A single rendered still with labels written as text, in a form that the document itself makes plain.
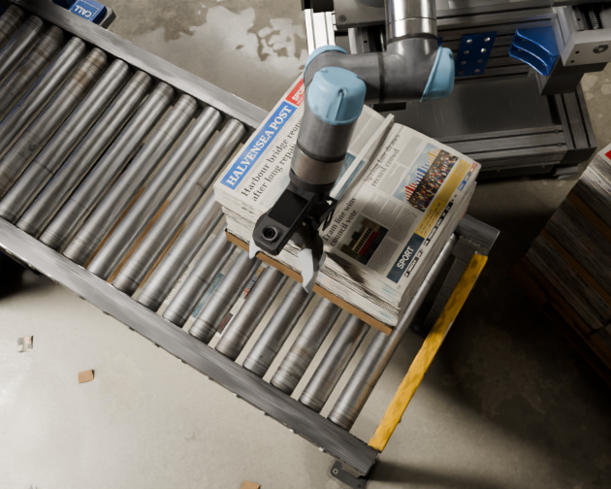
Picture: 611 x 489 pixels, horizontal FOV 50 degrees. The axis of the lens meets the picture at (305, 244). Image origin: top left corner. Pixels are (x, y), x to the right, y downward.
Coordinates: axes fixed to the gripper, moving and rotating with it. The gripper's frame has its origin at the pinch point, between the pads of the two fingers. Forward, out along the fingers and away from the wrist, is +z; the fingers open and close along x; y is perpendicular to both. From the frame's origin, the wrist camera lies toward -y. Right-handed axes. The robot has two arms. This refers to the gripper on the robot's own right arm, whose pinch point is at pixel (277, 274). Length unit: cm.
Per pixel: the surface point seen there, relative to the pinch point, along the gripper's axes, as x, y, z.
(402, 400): -27.2, 8.8, 20.2
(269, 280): 7.1, 15.1, 17.7
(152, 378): 43, 34, 101
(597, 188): -41, 66, -7
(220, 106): 39, 38, 2
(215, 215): 24.9, 20.6, 14.8
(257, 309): 5.9, 10.2, 21.3
